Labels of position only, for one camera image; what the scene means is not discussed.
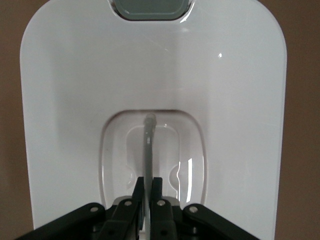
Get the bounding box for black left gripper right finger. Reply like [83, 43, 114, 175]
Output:
[150, 176, 276, 240]

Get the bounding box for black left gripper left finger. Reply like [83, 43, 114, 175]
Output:
[12, 176, 146, 240]

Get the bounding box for white box lid grey clasps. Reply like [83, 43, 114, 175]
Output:
[19, 0, 288, 240]

